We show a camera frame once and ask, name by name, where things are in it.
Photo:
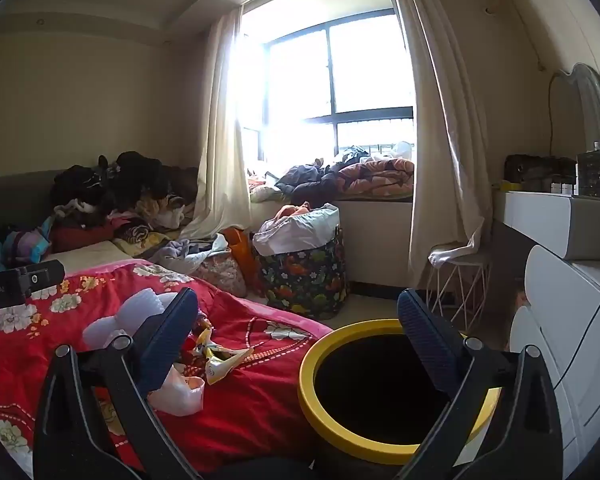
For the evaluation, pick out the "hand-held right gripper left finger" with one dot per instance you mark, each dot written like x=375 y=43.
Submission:
x=167 y=340

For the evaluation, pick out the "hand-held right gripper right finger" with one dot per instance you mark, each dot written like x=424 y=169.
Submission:
x=422 y=335

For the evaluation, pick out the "white foam fruit net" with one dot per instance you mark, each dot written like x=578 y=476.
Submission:
x=115 y=317

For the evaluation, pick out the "white pink plastic wrapper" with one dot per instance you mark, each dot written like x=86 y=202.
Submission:
x=180 y=397

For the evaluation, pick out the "yellow white snack wrapper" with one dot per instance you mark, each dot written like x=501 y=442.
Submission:
x=222 y=366

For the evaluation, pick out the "yellow-rimmed black trash bin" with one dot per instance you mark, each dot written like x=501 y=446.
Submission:
x=370 y=390

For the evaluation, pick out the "floral fabric bag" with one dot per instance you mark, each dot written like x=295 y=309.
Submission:
x=220 y=272

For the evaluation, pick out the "grey white cloth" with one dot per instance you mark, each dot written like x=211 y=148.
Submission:
x=185 y=255

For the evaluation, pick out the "red floral blanket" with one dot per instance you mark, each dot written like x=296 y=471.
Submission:
x=260 y=400

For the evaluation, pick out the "orange bag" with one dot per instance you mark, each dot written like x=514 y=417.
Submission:
x=240 y=252

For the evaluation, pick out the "dinosaur print laundry basket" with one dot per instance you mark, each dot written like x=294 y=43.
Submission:
x=305 y=280

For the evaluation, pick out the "white rounded drawer cabinet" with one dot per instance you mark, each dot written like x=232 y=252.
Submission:
x=570 y=320

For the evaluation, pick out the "pile of dark clothes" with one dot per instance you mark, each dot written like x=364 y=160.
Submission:
x=130 y=180

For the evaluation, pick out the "white cloth bundle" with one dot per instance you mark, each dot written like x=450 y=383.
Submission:
x=300 y=232

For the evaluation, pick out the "white vanity table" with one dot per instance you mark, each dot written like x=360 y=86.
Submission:
x=540 y=220

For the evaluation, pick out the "orange patterned quilt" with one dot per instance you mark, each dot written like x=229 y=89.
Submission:
x=380 y=175

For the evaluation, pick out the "dark padded jacket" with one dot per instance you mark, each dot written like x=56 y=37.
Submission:
x=305 y=182

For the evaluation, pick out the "black bag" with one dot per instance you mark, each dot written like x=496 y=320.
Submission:
x=537 y=172

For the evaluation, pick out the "cream curtain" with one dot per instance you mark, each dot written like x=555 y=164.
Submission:
x=445 y=135
x=222 y=135

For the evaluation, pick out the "clear acrylic organizer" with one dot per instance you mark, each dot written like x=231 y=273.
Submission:
x=597 y=175

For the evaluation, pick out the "dark framed window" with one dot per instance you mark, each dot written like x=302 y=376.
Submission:
x=330 y=85

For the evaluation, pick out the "wavy clear framed mirror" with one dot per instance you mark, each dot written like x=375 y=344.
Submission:
x=587 y=95

